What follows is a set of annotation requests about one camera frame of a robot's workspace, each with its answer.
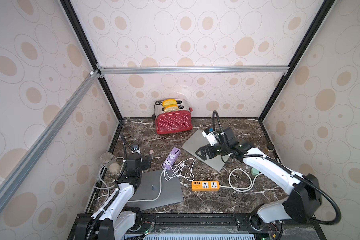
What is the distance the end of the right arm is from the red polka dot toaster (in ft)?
1.20

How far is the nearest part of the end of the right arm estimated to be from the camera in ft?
1.89

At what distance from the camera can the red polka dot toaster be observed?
1012mm
